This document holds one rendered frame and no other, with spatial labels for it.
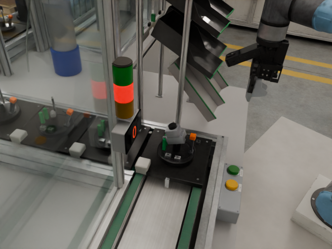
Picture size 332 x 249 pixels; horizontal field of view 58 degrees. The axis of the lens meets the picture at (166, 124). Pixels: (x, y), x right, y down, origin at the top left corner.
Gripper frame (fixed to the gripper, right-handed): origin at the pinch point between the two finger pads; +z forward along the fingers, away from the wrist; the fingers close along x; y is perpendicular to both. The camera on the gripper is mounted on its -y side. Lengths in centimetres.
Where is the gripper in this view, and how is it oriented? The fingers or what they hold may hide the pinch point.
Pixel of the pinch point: (246, 97)
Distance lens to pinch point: 98.2
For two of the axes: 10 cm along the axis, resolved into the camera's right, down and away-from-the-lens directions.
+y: 9.6, 2.0, -1.7
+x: 2.6, -5.9, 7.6
